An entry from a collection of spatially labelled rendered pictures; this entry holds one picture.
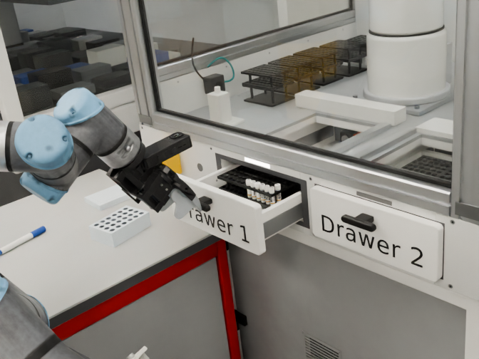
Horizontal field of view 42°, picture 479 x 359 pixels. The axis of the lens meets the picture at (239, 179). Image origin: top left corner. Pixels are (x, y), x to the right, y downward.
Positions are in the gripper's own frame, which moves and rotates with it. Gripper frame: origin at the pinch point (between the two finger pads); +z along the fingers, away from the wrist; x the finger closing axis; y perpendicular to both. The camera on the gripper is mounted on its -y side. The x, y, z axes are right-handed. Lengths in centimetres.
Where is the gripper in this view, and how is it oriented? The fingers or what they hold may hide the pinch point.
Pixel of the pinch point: (193, 201)
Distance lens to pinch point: 128.6
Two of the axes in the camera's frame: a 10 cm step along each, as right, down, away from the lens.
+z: 5.1, 5.5, 6.6
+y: -5.4, 8.0, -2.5
